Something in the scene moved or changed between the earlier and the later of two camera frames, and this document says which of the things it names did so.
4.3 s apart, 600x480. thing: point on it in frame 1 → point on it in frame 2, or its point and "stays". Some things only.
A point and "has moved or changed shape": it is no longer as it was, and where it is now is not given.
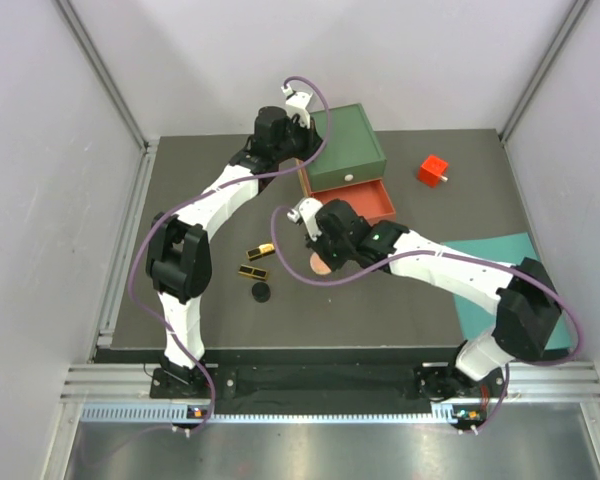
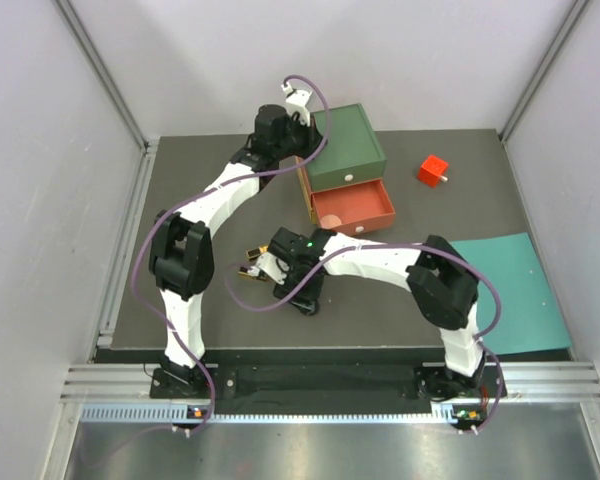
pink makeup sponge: (318, 266) has moved or changed shape
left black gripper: (310, 140) stays
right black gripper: (318, 246) → (285, 290)
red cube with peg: (432, 171) stays
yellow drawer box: (302, 183) stays
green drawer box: (351, 153) stays
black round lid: (261, 292) → (306, 305)
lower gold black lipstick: (252, 272) stays
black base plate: (412, 382) stays
